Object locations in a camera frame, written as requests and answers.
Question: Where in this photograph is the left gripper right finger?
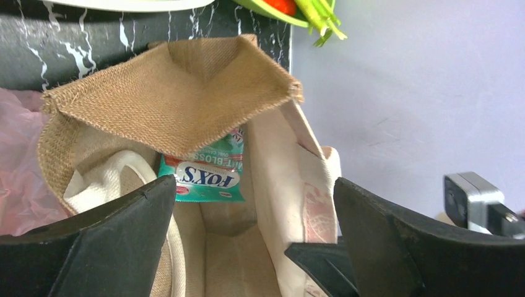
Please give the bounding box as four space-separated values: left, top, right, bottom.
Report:
334 178 524 296

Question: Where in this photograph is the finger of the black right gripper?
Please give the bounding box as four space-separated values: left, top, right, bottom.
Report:
284 241 358 297

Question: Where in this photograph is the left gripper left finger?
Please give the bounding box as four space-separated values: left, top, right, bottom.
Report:
1 176 176 296

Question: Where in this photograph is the pink plastic grocery bag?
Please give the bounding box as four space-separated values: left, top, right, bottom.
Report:
1 89 67 236

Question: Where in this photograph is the brown paper bag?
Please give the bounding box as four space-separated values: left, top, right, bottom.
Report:
37 35 341 296

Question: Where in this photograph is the green Fox's candy bag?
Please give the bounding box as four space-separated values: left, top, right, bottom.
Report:
158 127 244 203

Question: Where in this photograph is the white fruit basin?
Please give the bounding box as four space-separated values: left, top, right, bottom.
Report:
50 0 214 13

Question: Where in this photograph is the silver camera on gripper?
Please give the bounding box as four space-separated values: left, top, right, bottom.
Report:
443 171 524 240

